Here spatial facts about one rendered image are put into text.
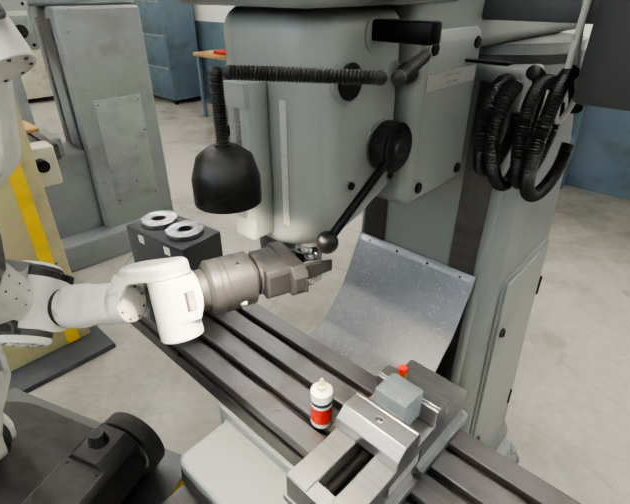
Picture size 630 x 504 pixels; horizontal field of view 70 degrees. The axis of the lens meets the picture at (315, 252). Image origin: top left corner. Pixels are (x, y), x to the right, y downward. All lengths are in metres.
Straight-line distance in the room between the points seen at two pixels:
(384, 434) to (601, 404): 1.87
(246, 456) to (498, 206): 0.72
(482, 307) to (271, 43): 0.77
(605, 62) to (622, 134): 4.15
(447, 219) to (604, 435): 1.58
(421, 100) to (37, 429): 1.34
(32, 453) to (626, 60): 1.53
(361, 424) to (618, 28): 0.64
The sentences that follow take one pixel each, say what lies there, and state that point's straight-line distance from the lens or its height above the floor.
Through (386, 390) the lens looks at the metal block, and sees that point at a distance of 0.78.
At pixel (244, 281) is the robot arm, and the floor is 1.26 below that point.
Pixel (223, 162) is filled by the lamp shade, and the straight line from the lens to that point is 0.46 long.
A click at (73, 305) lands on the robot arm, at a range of 0.80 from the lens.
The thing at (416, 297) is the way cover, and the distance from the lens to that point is 1.11.
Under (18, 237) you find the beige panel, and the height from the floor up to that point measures 0.68.
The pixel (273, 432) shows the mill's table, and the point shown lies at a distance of 0.95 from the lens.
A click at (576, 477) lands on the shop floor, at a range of 2.22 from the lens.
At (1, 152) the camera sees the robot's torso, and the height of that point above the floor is 1.48.
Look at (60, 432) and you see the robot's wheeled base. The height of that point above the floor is 0.57.
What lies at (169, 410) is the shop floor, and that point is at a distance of 2.26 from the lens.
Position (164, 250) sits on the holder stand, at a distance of 1.14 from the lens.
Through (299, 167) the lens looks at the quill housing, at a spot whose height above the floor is 1.45.
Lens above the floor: 1.65
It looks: 30 degrees down
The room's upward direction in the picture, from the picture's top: straight up
